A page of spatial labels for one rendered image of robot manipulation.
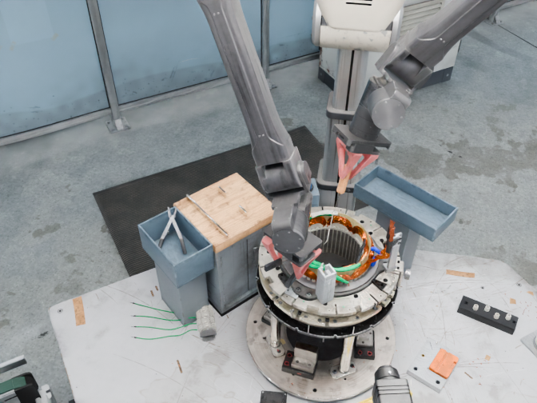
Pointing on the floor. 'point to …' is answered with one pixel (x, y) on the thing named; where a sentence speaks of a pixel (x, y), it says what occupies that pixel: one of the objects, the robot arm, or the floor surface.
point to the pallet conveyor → (22, 385)
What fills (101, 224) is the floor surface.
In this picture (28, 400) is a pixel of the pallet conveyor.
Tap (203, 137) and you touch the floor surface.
